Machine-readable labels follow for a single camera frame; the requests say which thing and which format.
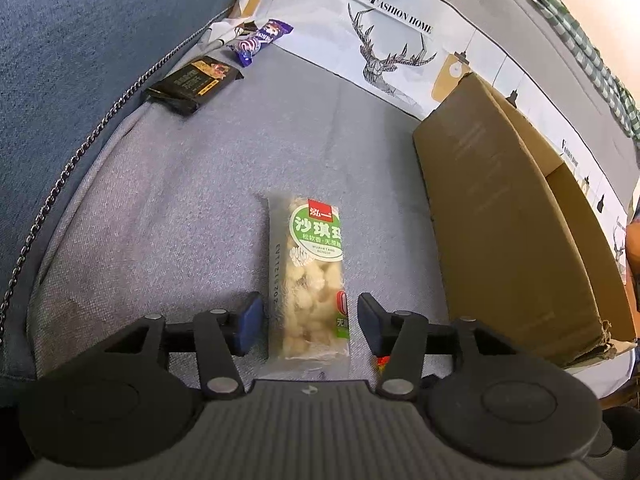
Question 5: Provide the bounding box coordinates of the blue sofa cushion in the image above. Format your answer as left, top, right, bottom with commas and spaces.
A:
0, 0, 256, 396

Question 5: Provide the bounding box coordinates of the black snack packet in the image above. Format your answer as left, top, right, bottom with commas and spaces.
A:
146, 58, 244, 117

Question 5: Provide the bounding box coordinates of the orange cloth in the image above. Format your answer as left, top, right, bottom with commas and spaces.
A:
625, 200, 640, 311

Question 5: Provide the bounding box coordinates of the green checked cloth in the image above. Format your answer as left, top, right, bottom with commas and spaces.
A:
487, 0, 640, 141

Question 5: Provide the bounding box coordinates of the metal zipper chain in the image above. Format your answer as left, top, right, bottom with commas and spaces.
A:
0, 9, 232, 343

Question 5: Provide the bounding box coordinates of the green label rice snack packet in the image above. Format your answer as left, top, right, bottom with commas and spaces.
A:
260, 192, 351, 368

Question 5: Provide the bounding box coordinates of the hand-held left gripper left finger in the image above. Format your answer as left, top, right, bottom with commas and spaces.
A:
107, 291, 264, 398

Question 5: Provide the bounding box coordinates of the grey sofa cushion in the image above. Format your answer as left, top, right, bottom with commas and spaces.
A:
25, 45, 453, 386

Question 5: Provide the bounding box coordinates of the deer print cloth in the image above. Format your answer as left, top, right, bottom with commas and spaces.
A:
210, 0, 633, 281

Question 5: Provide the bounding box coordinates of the purple candy packet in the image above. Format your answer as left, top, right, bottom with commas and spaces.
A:
227, 19, 293, 67

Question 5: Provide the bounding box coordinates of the brown cardboard box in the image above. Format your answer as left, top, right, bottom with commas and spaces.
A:
412, 72, 638, 368

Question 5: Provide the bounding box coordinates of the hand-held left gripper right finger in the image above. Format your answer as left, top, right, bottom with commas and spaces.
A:
357, 292, 506, 400

